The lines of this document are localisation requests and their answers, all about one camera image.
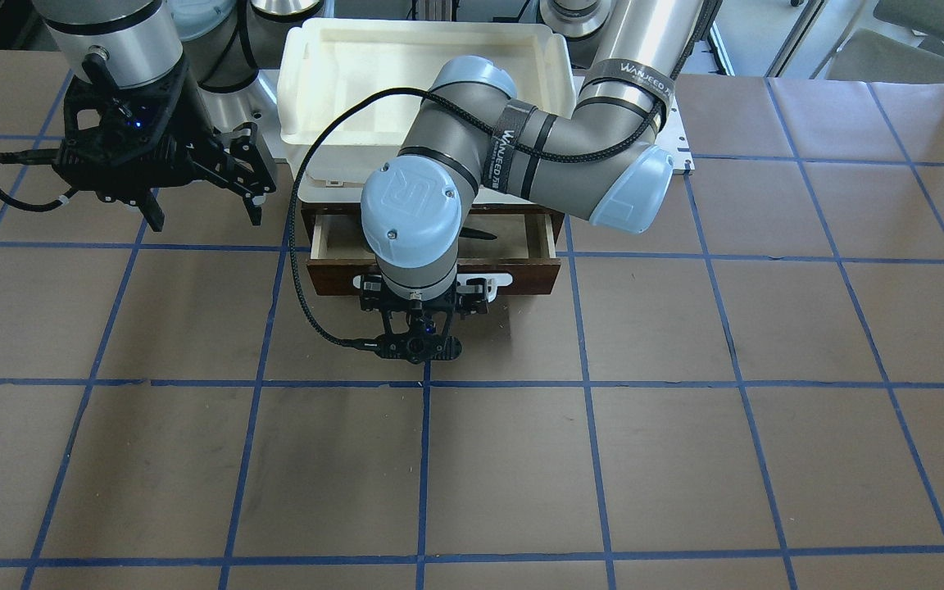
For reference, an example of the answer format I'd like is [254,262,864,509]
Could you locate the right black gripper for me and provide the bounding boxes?
[138,122,278,233]

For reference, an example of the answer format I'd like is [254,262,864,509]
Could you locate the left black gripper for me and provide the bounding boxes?
[359,274,493,329]

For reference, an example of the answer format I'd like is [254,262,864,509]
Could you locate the grey orange scissors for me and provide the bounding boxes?
[458,227,497,240]

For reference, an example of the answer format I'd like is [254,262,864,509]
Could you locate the wooden drawer with white handle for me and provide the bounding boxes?
[301,228,561,297]

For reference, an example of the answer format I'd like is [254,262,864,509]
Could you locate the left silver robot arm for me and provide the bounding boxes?
[361,1,719,312]

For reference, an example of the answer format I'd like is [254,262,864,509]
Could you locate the white plastic tray box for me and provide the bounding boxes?
[277,18,576,204]

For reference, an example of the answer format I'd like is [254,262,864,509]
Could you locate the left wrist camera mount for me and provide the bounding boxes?
[374,315,462,365]

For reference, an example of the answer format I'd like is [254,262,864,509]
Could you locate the black corrugated cable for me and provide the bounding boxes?
[288,86,678,353]

